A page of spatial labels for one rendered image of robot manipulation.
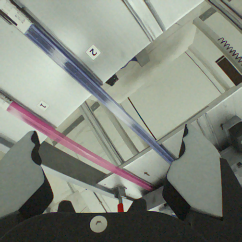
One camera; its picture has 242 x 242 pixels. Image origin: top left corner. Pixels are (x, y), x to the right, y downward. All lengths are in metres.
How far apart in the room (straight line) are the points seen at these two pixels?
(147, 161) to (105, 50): 0.25
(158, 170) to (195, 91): 1.74
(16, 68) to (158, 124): 1.89
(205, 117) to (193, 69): 1.83
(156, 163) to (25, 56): 0.34
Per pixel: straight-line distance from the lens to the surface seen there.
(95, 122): 0.63
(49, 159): 0.33
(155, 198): 0.45
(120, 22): 0.19
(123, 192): 0.42
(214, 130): 0.37
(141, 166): 0.36
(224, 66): 0.75
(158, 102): 2.01
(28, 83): 0.23
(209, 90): 2.09
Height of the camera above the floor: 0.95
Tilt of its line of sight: 11 degrees down
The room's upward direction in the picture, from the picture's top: 146 degrees clockwise
